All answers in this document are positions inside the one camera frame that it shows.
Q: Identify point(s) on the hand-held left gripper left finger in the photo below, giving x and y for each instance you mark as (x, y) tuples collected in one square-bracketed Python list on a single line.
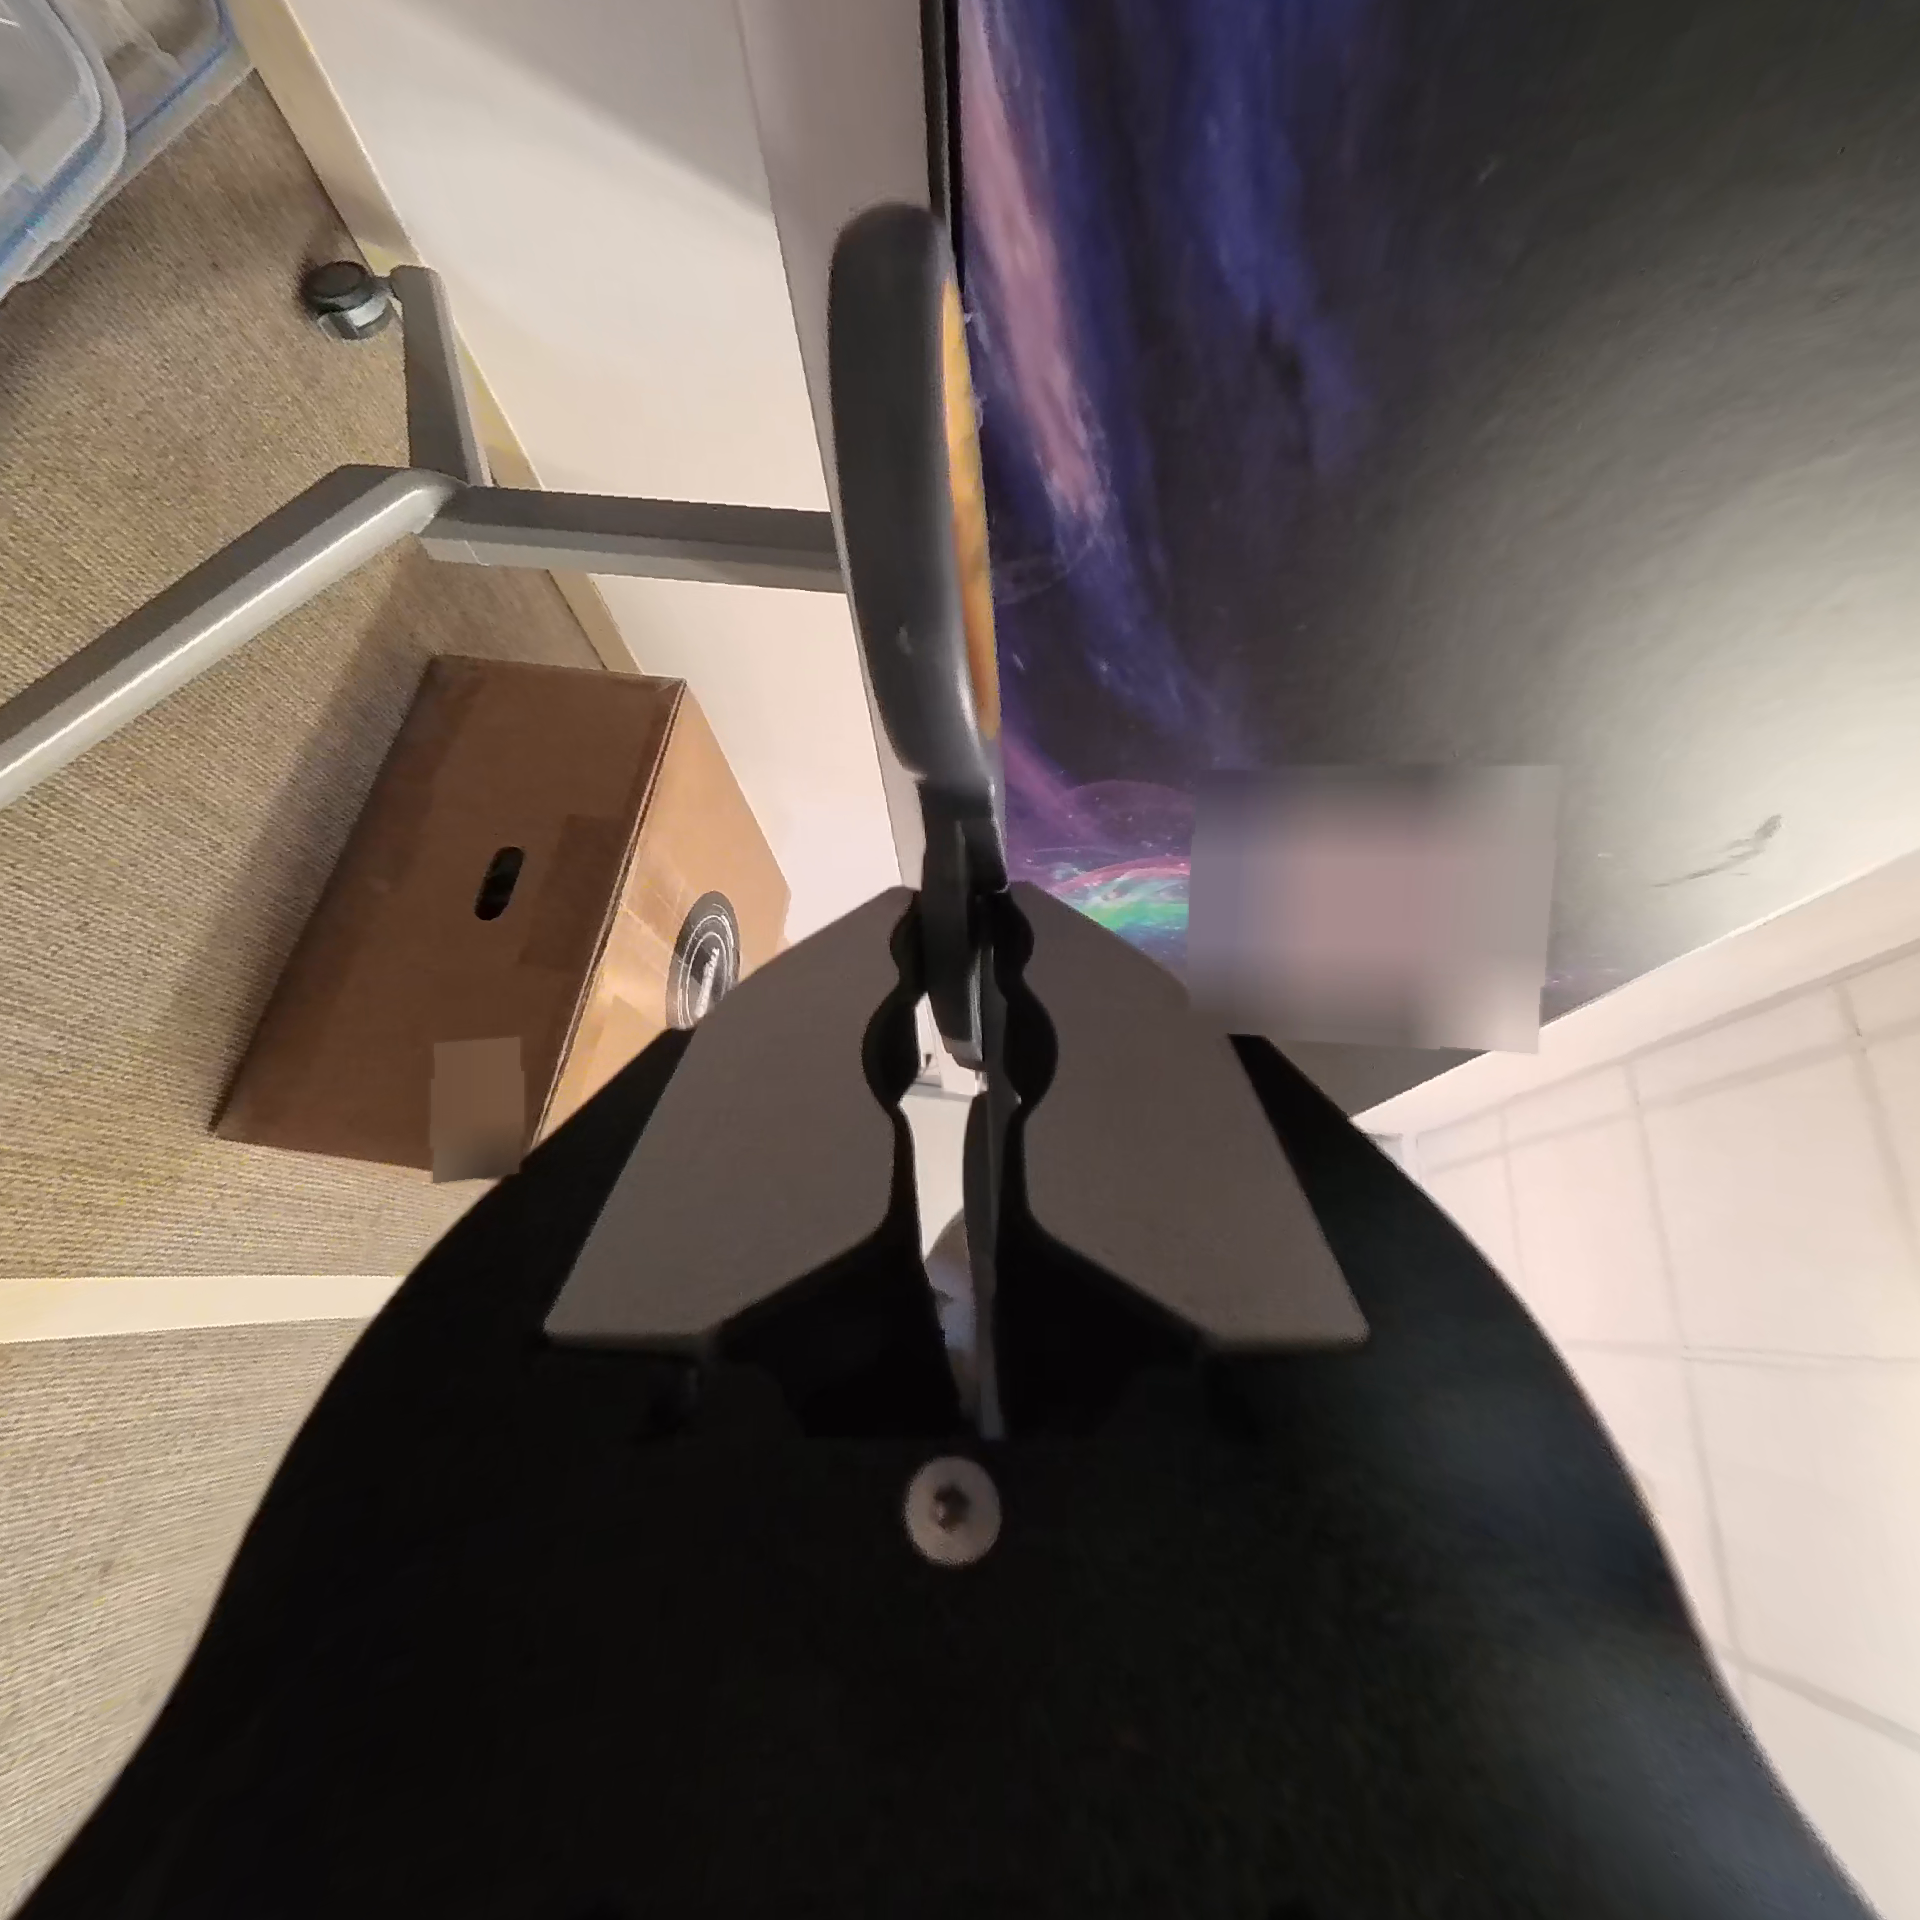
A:
[(749, 1183)]

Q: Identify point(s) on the grey orange scissors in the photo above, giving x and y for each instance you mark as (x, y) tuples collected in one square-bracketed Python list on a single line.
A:
[(902, 523)]

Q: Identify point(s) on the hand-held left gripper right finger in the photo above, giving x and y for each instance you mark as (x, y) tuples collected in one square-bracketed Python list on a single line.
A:
[(1183, 1183)]

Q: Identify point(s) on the black caster wheel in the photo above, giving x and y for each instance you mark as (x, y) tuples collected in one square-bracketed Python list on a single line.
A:
[(352, 301)]

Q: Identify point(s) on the brown cardboard box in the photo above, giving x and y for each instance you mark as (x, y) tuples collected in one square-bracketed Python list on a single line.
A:
[(403, 901)]

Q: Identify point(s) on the white floor tape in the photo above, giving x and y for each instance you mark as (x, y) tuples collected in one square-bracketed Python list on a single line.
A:
[(180, 1309)]

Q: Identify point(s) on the clear plastic organiser box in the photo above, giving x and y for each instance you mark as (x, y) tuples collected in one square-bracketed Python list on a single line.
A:
[(52, 134), (173, 61)]

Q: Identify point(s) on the grey metal desk leg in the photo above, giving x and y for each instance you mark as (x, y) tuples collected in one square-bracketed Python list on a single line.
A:
[(223, 600)]

